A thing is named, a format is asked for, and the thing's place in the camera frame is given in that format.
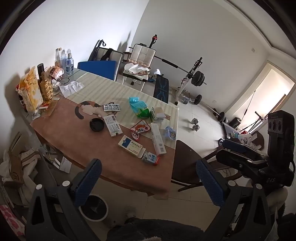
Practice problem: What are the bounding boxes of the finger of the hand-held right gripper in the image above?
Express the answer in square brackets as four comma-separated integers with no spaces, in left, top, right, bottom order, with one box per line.
[216,149,269,173]
[222,139,266,159]

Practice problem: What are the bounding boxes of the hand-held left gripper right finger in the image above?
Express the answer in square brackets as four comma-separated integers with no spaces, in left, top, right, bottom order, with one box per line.
[196,159,278,241]

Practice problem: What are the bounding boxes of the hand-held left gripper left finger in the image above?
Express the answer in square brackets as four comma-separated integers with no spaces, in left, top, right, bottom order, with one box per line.
[25,158,102,241]

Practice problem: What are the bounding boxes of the white round waste bin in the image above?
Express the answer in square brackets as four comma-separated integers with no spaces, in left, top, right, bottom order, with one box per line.
[79,193,109,220]

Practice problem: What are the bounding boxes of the long white box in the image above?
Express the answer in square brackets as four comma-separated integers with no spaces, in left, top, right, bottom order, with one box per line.
[150,123,167,156]

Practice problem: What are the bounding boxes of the red snack packet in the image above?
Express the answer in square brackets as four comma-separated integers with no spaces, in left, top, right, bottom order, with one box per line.
[130,123,149,141]

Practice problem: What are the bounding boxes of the person's right forearm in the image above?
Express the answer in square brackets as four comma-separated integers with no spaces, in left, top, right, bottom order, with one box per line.
[266,185,296,241]

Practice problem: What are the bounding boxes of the white storage box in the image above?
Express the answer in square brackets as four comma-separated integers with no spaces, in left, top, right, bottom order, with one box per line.
[222,123,241,142]

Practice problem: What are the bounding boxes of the round back wooden chair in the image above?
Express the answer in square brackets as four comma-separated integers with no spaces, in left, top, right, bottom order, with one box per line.
[248,130,264,151]

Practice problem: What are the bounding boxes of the white papers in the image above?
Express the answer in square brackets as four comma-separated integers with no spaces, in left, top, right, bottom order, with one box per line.
[52,156,72,173]

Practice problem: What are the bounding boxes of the brown wooden chair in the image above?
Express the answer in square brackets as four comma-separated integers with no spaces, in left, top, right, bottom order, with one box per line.
[171,140,243,192]

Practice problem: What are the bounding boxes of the black tripod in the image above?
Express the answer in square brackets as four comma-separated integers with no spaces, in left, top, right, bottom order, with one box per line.
[240,90,286,135]

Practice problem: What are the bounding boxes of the pink tablecloth table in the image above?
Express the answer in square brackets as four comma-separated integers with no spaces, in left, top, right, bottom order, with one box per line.
[30,96,177,201]

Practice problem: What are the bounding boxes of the blue white medicine box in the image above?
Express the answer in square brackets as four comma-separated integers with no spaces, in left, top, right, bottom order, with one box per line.
[117,135,147,158]

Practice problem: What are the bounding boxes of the black round lid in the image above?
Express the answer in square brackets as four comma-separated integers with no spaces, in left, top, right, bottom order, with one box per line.
[89,118,105,132]

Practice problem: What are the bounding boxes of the curl bar with plates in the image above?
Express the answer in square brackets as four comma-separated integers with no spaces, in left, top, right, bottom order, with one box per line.
[193,94,226,122]

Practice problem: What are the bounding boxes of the white barcode medicine box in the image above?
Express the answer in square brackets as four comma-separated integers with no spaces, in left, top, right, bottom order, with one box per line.
[103,114,123,138]

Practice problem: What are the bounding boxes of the small blue packet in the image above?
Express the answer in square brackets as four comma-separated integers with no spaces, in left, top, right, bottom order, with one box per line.
[164,126,177,141]

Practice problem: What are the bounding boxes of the small milk carton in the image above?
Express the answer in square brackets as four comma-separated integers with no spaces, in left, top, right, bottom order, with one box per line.
[142,152,160,165]

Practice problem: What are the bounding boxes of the cat-shaped mat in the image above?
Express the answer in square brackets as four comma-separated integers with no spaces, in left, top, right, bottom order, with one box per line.
[74,101,104,120]

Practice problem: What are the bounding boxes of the cardboard box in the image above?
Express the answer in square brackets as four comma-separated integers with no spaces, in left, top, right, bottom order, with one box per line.
[2,148,26,186]

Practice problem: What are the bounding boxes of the silver blister pack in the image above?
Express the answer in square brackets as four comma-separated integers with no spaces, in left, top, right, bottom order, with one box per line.
[103,102,122,113]

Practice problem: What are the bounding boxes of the white barbell rack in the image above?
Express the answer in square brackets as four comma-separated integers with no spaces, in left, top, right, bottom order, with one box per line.
[149,34,204,105]

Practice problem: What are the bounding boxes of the green white box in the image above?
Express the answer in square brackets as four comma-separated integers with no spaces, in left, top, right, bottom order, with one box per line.
[149,107,165,124]

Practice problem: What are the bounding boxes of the pink patterned package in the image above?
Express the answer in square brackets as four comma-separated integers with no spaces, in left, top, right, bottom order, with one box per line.
[0,204,26,235]

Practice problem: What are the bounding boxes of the blue green snack bag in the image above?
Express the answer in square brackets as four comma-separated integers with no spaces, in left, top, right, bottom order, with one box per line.
[129,97,151,119]

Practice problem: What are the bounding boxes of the pale striped tablecloth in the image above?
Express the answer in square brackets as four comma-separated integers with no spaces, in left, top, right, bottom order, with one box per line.
[66,72,179,149]

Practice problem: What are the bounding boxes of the white crumpled cloth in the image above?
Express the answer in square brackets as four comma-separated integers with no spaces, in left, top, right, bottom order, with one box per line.
[57,81,85,98]

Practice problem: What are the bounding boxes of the golden bottle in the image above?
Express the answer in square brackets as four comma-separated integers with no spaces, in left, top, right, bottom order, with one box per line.
[38,71,54,101]

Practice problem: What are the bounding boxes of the barbell with black plates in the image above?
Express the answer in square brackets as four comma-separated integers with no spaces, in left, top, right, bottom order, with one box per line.
[153,55,207,87]

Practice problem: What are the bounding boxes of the yellow snack bag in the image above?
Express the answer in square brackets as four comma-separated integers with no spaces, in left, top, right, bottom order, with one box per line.
[18,66,44,112]

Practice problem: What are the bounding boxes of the bread bag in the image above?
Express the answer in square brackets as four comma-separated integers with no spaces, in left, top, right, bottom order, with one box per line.
[47,65,65,79]

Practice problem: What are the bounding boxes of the clear blue label bottle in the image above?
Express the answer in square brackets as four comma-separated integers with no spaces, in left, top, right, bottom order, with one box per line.
[65,49,74,75]

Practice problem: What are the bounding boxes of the beige white cloth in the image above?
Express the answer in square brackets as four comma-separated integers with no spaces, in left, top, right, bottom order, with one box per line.
[124,62,151,76]

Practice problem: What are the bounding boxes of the black bag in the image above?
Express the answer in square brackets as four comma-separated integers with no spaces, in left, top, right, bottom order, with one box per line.
[100,48,114,61]

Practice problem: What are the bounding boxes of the grey backed chair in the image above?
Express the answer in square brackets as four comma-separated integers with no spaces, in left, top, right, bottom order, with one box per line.
[89,39,123,70]

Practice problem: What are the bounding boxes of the white padded chair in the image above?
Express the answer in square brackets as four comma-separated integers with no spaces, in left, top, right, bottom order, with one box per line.
[121,43,156,92]

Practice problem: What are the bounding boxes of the white door frame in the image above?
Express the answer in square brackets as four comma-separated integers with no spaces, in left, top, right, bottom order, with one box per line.
[225,61,296,139]

